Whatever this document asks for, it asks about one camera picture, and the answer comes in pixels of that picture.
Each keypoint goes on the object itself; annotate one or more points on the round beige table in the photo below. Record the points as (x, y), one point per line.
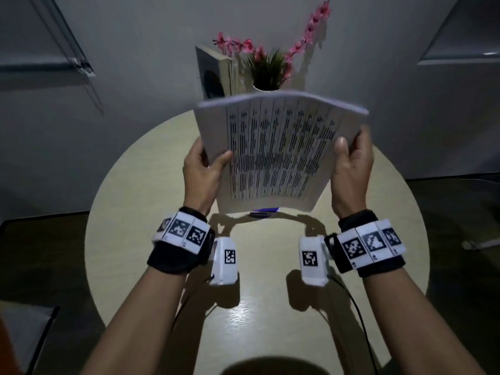
(136, 199)

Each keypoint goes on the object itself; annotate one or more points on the person's left hand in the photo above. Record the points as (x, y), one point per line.
(199, 183)

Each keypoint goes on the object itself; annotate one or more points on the white plant pot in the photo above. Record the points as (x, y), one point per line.
(267, 89)

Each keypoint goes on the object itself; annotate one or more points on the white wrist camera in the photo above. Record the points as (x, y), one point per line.
(314, 275)
(222, 273)

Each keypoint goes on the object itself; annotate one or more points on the person's right forearm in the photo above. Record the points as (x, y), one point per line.
(414, 328)

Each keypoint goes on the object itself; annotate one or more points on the person's right hand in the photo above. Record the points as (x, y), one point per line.
(351, 179)

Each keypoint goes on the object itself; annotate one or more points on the black wristband with markers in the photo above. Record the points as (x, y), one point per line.
(168, 257)
(381, 265)

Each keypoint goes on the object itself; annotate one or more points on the black left wristband with markers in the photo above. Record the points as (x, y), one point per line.
(168, 257)

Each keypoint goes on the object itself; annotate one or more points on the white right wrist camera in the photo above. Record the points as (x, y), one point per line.
(314, 275)

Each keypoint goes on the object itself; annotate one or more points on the cream upright book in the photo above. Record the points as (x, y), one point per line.
(238, 80)

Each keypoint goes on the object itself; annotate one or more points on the grey window frame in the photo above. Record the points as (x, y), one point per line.
(39, 68)

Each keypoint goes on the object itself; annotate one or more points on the white plastic tube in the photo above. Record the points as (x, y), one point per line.
(482, 244)

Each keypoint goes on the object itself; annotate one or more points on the printed paper sheets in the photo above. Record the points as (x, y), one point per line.
(213, 124)

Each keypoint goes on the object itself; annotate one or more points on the person's left forearm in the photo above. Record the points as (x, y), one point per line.
(133, 328)

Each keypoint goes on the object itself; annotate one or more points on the small blue and white object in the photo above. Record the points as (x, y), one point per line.
(265, 212)

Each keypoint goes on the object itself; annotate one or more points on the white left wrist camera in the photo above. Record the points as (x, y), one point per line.
(222, 273)

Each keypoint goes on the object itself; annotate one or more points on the black right wristband with markers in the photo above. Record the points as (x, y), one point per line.
(381, 265)

